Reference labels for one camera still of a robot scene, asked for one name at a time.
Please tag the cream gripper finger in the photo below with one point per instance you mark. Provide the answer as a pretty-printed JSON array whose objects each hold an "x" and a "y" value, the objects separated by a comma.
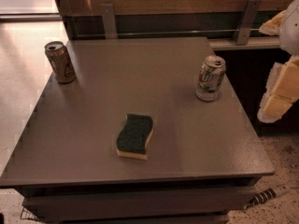
[
  {"x": 282, "y": 91},
  {"x": 272, "y": 26}
]

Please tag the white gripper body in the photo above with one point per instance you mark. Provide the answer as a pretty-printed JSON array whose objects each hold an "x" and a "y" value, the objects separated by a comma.
[{"x": 291, "y": 32}]

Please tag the white green 7up can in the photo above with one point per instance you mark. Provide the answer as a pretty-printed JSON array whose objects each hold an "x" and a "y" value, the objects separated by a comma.
[{"x": 210, "y": 78}]

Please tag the orange soda can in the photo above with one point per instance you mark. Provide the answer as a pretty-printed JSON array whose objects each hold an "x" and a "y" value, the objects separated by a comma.
[{"x": 60, "y": 62}]

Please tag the green yellow sponge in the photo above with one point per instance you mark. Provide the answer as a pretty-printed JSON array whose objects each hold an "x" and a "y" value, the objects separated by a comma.
[{"x": 134, "y": 137}]

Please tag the right metal bracket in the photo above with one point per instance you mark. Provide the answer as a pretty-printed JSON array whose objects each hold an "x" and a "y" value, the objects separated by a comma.
[{"x": 242, "y": 33}]

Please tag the metal bracket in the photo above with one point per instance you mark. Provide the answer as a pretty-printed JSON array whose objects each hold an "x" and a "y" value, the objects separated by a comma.
[
  {"x": 109, "y": 22},
  {"x": 242, "y": 33}
]

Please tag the left metal bracket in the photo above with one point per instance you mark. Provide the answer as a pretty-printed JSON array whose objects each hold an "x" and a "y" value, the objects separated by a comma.
[{"x": 109, "y": 22}]

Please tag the wire rack corner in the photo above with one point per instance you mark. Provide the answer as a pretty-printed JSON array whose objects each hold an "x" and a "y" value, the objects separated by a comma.
[{"x": 27, "y": 215}]

